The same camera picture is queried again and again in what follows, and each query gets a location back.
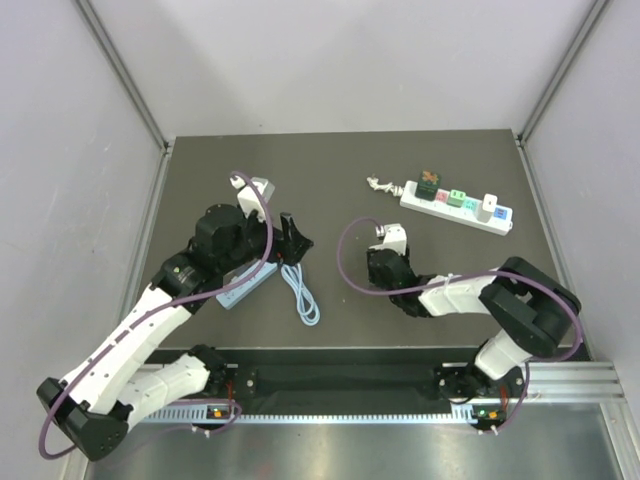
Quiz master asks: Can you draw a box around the dark green charger cube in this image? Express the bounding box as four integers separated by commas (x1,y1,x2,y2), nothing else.
415,170,442,201

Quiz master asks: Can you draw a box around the light green plug adapter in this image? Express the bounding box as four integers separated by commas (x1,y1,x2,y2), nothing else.
447,189,466,208

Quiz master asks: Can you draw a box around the white 80W charger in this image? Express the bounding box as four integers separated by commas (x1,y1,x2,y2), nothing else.
476,193,498,223

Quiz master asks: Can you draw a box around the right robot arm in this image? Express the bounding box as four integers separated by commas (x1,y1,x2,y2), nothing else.
366,247,583,399

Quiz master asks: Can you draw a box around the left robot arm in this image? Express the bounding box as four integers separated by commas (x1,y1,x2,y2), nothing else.
36,204,313,462

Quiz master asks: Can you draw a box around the blue power strip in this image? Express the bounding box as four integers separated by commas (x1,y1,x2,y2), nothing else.
216,263,278,310

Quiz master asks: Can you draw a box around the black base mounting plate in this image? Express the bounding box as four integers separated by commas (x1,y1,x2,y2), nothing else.
144,347,531,416

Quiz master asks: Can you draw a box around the white multicolour power strip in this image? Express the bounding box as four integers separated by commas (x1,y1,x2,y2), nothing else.
399,181,513,236

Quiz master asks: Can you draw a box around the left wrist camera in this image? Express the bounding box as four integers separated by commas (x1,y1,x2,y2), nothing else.
230,175,275,222

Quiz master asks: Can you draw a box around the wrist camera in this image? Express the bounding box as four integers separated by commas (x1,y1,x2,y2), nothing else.
230,175,275,222
371,223,407,256

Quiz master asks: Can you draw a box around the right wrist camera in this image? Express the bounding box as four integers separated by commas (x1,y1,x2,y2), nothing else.
371,223,407,256

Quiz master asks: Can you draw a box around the white knotted cord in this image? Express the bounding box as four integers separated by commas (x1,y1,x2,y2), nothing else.
366,174,404,197

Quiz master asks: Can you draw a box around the slotted cable duct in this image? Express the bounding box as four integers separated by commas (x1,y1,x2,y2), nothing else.
142,403,503,426

